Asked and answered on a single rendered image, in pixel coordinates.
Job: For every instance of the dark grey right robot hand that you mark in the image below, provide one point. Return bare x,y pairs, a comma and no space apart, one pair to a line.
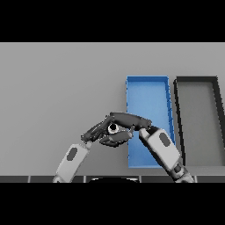
130,119

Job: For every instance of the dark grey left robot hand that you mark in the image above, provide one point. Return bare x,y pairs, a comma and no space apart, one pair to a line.
95,131

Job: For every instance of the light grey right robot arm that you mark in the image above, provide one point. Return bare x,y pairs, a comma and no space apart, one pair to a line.
164,150

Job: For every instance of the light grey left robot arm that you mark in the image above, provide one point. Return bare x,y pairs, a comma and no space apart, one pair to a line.
71,161

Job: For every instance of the blue bin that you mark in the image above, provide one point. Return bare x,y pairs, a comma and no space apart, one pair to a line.
148,98

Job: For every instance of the dark grey bin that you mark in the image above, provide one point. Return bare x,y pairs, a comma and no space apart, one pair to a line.
199,123

